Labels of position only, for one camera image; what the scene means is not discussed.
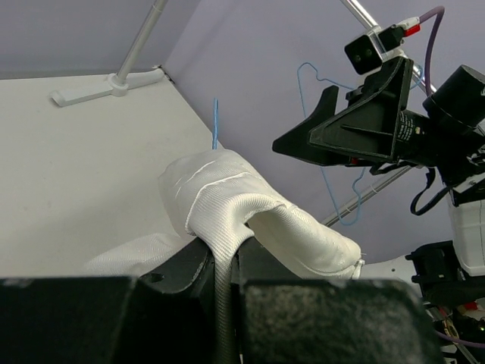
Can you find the metal clothes rack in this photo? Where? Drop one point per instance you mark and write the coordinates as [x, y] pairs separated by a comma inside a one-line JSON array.
[[118, 84]]

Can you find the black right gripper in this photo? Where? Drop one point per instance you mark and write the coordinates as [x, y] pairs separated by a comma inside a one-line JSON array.
[[376, 126]]

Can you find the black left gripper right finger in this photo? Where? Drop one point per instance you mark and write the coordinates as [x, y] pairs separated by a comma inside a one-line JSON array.
[[281, 318]]

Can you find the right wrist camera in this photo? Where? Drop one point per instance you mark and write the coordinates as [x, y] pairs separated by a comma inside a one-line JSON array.
[[372, 49]]

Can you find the white shirt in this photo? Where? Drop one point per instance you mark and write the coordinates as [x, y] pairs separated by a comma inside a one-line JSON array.
[[219, 197]]

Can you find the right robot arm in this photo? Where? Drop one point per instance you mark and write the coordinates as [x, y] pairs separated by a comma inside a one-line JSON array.
[[450, 274]]

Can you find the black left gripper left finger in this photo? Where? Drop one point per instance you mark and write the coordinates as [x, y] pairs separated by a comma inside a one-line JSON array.
[[163, 316]]

